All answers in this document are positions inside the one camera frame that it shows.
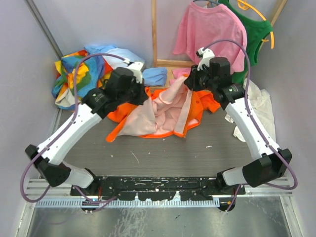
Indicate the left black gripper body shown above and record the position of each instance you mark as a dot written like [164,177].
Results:
[134,95]

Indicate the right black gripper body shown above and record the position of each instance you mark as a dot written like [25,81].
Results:
[200,80]

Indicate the orange zip jacket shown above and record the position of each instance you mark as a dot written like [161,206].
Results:
[171,111]

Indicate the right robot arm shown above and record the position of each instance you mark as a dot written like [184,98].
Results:
[269,160]

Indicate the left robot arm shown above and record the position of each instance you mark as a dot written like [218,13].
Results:
[125,85]

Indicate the multicolour crumpled cloth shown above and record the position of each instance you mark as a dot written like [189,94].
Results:
[93,73]

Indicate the pink t-shirt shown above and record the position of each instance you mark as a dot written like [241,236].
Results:
[201,26]

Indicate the white crumpled shirt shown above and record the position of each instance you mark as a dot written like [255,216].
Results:
[261,103]

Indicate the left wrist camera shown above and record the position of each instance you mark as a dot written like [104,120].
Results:
[137,69]

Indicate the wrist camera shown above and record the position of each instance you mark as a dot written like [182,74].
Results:
[137,69]
[205,56]

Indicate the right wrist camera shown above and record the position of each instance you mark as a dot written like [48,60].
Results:
[205,56]

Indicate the wooden clothes rack frame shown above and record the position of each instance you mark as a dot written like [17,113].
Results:
[166,17]

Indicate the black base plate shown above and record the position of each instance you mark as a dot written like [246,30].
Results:
[155,188]

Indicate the aluminium rail frame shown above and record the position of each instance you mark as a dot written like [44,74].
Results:
[66,195]

